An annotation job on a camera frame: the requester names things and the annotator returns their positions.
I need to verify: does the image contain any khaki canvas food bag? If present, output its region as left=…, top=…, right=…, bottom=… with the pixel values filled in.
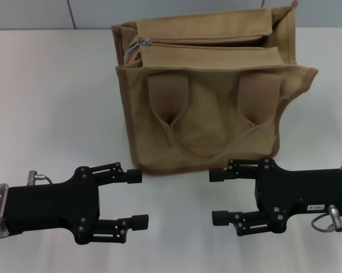
left=111, top=0, right=320, bottom=176

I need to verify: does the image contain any gripper cable with plugs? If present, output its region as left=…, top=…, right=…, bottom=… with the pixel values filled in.
left=310, top=204, right=342, bottom=232
left=27, top=169, right=60, bottom=187

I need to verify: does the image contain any left gripper cable with plugs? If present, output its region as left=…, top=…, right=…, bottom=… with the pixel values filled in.
left=27, top=169, right=60, bottom=187

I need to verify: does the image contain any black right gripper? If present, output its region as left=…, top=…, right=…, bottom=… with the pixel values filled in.
left=208, top=157, right=342, bottom=238

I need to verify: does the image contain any right gripper cable with plugs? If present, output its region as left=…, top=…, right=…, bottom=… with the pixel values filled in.
left=310, top=204, right=342, bottom=232

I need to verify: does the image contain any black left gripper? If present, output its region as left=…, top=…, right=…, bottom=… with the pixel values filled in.
left=2, top=162, right=150, bottom=246

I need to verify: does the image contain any silver metal zipper pull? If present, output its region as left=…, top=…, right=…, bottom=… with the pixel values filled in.
left=126, top=37, right=153, bottom=56

